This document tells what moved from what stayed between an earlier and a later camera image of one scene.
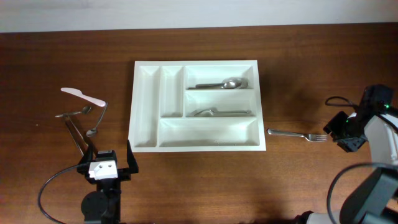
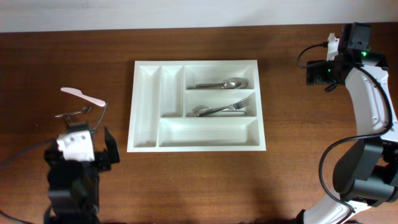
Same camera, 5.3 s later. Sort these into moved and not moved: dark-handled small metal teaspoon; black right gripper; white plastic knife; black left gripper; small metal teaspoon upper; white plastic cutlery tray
Moved: black right gripper; black left gripper
Not moved: white plastic cutlery tray; small metal teaspoon upper; white plastic knife; dark-handled small metal teaspoon
